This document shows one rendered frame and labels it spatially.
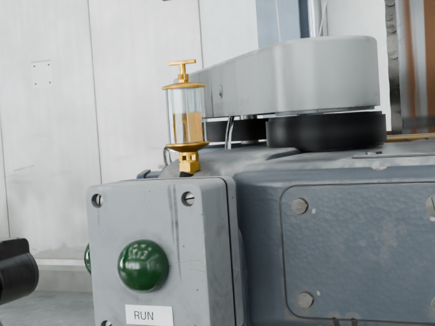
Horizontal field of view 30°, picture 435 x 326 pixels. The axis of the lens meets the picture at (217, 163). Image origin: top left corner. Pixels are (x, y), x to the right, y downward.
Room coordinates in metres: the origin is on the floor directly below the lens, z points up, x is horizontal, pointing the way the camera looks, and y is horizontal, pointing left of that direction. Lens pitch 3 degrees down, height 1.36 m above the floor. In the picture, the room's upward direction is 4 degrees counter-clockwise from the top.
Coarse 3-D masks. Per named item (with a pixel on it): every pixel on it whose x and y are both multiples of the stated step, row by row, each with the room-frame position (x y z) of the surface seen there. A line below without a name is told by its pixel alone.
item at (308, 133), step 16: (368, 112) 0.58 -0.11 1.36; (272, 128) 0.60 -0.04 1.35; (288, 128) 0.58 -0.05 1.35; (304, 128) 0.57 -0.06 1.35; (320, 128) 0.57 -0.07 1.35; (336, 128) 0.57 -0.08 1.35; (352, 128) 0.57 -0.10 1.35; (368, 128) 0.58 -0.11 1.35; (384, 128) 0.59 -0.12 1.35; (272, 144) 0.60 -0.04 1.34; (288, 144) 0.58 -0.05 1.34; (304, 144) 0.57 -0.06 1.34; (320, 144) 0.57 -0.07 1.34; (336, 144) 0.57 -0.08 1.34; (352, 144) 0.57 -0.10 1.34; (368, 144) 0.58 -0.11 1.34
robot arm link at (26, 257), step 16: (0, 240) 0.85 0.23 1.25; (16, 240) 0.86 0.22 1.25; (0, 256) 0.84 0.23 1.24; (16, 256) 0.86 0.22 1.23; (32, 256) 0.88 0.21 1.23; (0, 272) 0.83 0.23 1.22; (16, 272) 0.85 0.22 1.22; (32, 272) 0.87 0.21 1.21; (0, 288) 0.83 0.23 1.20; (16, 288) 0.85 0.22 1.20; (32, 288) 0.88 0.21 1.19; (0, 304) 0.84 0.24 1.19
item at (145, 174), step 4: (144, 172) 0.99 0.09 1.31; (148, 172) 1.02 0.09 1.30; (152, 172) 1.02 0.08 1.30; (156, 172) 1.01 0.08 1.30; (160, 172) 1.01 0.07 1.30; (140, 176) 0.96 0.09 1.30; (144, 176) 0.97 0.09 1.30; (148, 176) 0.96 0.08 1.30; (152, 176) 0.96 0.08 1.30; (156, 176) 0.96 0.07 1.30
